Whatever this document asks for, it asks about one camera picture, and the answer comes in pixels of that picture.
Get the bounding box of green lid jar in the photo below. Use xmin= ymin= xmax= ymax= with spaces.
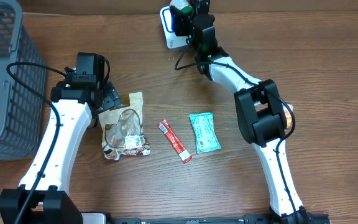
xmin=169 ymin=0 xmax=193 ymax=16

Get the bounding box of white barcode scanner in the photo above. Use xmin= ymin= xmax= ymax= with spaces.
xmin=160 ymin=6 xmax=187 ymax=49

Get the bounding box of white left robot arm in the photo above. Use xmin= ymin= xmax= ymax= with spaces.
xmin=0 ymin=52 xmax=121 ymax=224

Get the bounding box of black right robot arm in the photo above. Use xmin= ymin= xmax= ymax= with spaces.
xmin=163 ymin=1 xmax=309 ymax=223

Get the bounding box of teal tissue pack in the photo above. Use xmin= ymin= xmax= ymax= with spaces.
xmin=189 ymin=112 xmax=221 ymax=154

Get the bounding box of beige brown snack pouch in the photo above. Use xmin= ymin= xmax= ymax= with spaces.
xmin=99 ymin=92 xmax=151 ymax=161

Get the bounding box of orange Kleenex tissue pack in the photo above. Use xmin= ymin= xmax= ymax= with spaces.
xmin=283 ymin=104 xmax=293 ymax=128

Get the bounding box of grey plastic mesh basket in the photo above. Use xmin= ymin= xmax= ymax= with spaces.
xmin=0 ymin=0 xmax=47 ymax=161

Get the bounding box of red white snack packet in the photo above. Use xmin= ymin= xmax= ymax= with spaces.
xmin=157 ymin=119 xmax=193 ymax=164

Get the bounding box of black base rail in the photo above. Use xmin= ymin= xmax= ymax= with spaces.
xmin=82 ymin=212 xmax=331 ymax=224

